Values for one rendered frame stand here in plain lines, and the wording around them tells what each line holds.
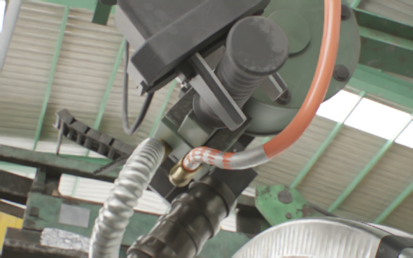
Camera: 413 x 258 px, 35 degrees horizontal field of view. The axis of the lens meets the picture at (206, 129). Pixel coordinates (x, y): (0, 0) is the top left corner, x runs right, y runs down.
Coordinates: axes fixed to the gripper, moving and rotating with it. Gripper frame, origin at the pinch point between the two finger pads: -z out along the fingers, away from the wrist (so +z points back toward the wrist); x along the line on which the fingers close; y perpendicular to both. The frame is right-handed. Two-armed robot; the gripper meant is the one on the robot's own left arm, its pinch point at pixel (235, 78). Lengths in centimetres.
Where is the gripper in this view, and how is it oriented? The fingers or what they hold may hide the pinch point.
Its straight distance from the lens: 48.9
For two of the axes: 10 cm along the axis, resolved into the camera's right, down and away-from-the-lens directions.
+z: -6.2, -7.8, 0.9
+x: 7.6, -5.6, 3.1
